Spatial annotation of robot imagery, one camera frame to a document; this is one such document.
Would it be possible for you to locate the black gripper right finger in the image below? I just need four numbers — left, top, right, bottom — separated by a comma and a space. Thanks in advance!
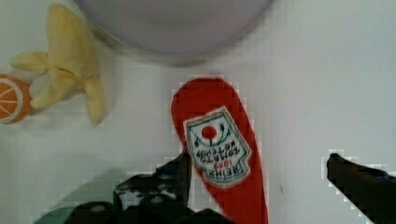
326, 153, 396, 224

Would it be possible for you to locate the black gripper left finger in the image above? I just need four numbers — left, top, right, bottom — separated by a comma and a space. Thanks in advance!
113, 148, 192, 224

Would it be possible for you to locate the red plush ketchup bottle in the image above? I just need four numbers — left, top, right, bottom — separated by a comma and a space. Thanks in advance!
171, 78, 269, 224

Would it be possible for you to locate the yellow plush banana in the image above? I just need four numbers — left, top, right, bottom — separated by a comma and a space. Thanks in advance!
10, 3, 105, 125

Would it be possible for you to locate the lavender round plate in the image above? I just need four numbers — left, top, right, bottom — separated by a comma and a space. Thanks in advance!
73, 0, 274, 58

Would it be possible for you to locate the orange slice toy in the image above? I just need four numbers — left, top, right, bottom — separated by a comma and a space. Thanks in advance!
0, 74, 33, 125

